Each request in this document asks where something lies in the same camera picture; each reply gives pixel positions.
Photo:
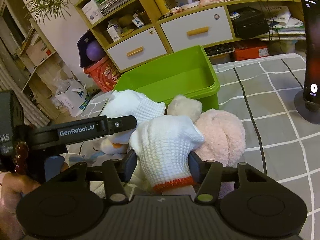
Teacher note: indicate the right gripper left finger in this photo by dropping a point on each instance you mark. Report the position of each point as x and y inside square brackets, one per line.
[128, 166]

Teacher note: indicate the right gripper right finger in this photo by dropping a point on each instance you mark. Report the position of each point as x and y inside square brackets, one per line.
[197, 167]

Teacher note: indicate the pink fluffy plush toy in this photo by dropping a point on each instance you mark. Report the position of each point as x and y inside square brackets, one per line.
[224, 137]

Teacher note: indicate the white knit glove red cuff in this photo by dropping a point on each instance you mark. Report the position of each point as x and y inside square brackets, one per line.
[162, 146]

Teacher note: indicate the beige plush toy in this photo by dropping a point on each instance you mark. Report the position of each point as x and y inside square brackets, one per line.
[182, 105]

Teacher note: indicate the person's left hand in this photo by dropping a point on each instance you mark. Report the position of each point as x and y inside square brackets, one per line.
[12, 188]

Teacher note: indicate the white plastic bag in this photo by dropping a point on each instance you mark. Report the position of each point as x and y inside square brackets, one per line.
[73, 95]

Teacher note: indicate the green plastic bin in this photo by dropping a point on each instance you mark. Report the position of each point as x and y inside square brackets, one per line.
[187, 72]

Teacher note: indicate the grey checked bedsheet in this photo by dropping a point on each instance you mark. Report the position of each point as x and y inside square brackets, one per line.
[261, 94]

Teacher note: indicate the purple ball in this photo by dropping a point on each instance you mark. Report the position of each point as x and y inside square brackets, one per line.
[94, 51]

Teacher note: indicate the left white drawer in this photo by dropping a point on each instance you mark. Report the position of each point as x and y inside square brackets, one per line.
[135, 50]

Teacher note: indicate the white drawer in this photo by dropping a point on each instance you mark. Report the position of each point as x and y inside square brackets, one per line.
[135, 50]
[200, 28]

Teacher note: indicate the round black phone stand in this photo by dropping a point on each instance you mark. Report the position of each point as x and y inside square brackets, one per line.
[307, 110]

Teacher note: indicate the orange red shoebox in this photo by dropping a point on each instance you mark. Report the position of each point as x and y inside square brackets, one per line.
[250, 49]

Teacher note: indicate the middle white drawer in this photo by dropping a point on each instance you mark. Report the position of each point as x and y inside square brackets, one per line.
[200, 28]

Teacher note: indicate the wooden shelf cabinet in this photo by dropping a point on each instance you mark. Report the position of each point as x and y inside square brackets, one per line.
[99, 28]

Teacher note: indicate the white product box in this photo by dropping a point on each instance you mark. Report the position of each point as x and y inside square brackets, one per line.
[92, 11]

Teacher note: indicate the black box printer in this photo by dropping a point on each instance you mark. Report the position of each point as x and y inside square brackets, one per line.
[249, 22]

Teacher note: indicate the yellow cylinder container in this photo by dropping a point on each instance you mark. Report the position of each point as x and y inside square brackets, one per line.
[163, 6]

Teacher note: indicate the black smartphone on stand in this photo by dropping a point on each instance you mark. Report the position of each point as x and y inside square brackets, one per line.
[312, 33]

